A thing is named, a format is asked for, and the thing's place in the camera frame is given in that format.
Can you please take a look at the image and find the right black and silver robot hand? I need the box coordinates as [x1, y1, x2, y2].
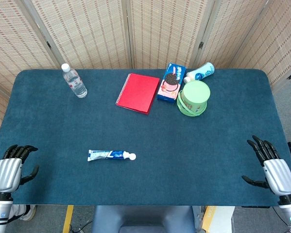
[241, 135, 291, 196]

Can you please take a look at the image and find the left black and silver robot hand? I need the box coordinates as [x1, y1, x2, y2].
[0, 145, 40, 194]

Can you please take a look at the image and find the blue and white toothpaste tube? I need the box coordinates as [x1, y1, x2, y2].
[87, 150, 132, 162]

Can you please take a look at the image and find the white shoe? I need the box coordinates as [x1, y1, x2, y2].
[9, 204, 36, 221]

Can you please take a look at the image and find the yellow and white board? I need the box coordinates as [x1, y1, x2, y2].
[201, 206, 217, 231]

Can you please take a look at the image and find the clear plastic water bottle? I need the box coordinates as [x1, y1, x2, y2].
[61, 63, 88, 99]

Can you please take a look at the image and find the white and teal bottle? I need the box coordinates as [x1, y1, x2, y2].
[183, 62, 215, 83]

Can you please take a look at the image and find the blue table cloth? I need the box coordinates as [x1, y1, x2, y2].
[0, 69, 291, 207]

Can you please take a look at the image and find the blue cookie box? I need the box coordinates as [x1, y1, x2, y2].
[156, 62, 187, 104]

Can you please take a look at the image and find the grey-blue robot torso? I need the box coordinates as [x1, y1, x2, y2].
[91, 205, 197, 233]

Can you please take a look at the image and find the red spiral notebook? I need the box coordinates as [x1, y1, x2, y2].
[115, 73, 160, 116]

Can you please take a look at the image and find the black floor cable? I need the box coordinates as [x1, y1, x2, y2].
[69, 219, 93, 232]

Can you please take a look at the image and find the green lidded bucket with handle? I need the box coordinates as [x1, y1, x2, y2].
[176, 80, 211, 117]

